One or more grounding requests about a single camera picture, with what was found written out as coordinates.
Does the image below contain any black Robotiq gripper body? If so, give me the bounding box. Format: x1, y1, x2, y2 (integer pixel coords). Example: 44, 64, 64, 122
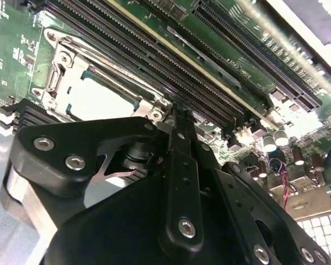
42, 140, 256, 265

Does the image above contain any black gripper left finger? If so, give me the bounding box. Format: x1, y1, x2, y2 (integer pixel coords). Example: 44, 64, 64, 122
0, 109, 205, 252

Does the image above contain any silver square CPU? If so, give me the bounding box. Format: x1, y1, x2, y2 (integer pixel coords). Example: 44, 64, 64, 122
67, 70, 140, 121

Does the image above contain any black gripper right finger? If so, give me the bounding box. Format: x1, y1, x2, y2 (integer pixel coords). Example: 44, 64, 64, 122
193, 110, 331, 265

